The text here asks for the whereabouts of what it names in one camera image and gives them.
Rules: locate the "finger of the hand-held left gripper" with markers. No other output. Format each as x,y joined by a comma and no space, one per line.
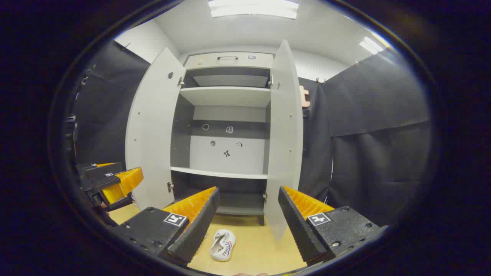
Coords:
119,203
88,168

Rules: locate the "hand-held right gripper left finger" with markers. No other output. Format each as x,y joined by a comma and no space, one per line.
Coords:
197,226

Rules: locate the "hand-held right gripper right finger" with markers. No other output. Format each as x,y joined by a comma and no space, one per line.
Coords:
299,226

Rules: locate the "white shoe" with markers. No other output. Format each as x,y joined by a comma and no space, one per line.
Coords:
224,249

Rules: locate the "grey shoe cabinet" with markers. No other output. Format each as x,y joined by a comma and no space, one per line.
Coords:
226,159

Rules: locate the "black backdrop cloth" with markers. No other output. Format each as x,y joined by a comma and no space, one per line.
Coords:
376,115

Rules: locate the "ceiling light panel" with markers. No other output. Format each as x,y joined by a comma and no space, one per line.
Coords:
253,8
371,45

